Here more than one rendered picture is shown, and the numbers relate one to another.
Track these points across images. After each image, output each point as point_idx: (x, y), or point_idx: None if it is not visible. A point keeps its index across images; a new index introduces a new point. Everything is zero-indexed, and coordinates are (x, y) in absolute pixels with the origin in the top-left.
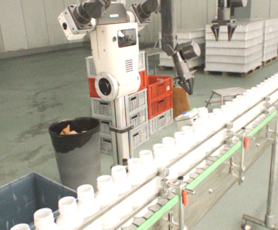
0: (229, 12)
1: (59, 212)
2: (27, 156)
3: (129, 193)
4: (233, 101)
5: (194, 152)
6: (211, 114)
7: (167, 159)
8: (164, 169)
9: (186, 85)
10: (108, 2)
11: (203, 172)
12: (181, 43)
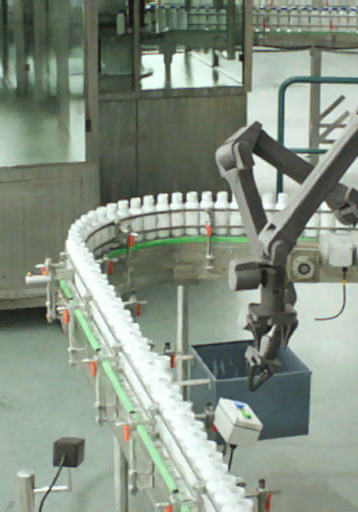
0: (260, 297)
1: (205, 370)
2: None
3: (110, 329)
4: (188, 413)
5: (141, 384)
6: (169, 382)
7: (126, 347)
8: (116, 344)
9: (263, 378)
10: (330, 206)
11: (136, 416)
12: None
